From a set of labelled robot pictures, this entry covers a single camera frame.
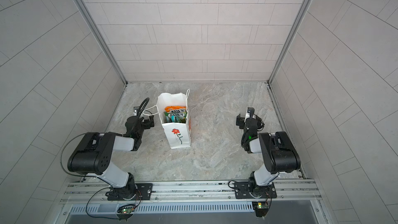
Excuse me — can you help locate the left circuit board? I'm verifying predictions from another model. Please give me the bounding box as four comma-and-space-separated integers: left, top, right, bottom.
116, 204, 136, 222

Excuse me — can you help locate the green Fox's candy bag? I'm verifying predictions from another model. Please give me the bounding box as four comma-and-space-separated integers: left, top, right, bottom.
164, 112, 188, 123

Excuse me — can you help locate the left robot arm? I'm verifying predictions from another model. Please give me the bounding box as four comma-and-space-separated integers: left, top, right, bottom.
67, 97, 154, 201

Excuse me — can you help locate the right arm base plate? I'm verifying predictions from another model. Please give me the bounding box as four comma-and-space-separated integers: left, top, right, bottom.
229, 181, 277, 199

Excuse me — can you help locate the circuit board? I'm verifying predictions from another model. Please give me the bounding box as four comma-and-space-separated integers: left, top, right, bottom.
116, 204, 136, 222
252, 201, 270, 218

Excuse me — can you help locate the aluminium mounting rail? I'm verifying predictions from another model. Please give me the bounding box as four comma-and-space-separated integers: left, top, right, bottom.
59, 179, 322, 204

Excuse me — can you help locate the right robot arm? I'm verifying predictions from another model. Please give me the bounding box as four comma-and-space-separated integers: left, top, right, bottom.
234, 107, 301, 199

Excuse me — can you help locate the right circuit board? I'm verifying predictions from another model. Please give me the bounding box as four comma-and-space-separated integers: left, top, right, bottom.
252, 201, 270, 218

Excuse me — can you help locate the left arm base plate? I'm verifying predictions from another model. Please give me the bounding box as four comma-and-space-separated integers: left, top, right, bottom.
105, 183, 153, 201

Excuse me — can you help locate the orange pink Fox's candy bag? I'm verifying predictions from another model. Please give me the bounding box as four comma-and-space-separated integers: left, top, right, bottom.
164, 106, 187, 113

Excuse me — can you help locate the white floral paper bag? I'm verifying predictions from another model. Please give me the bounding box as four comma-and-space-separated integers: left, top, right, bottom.
146, 89, 191, 149

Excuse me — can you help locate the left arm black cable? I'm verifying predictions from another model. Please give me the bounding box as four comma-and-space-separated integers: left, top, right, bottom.
59, 133, 137, 220

